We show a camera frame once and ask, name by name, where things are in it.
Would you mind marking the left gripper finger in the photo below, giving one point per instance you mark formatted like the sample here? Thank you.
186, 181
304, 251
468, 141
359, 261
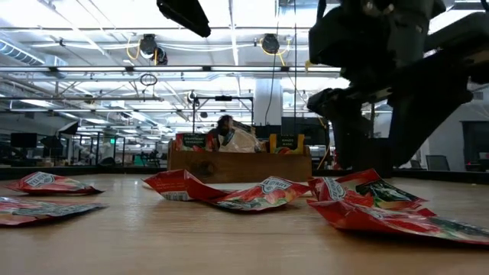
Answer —
183, 15

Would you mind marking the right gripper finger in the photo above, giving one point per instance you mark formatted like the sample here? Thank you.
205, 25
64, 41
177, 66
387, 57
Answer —
347, 141
416, 126

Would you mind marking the yellow tea packet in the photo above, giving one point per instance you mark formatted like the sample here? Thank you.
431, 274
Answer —
286, 144

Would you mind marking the beige tea packet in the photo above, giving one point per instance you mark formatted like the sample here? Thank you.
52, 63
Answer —
240, 143

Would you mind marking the grey office chair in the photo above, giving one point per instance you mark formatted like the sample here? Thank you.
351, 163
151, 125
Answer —
437, 162

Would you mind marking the yellow paper tag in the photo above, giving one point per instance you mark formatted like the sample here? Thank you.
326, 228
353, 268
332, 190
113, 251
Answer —
307, 65

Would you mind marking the brown wooden compartment tray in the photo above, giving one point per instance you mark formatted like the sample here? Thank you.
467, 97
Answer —
244, 166

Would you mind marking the person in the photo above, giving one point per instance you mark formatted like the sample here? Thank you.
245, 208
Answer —
224, 121

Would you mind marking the black computer monitor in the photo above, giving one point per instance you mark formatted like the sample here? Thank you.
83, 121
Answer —
23, 140

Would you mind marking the black gantry frame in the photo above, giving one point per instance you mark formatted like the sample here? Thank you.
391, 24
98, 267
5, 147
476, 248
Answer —
223, 98

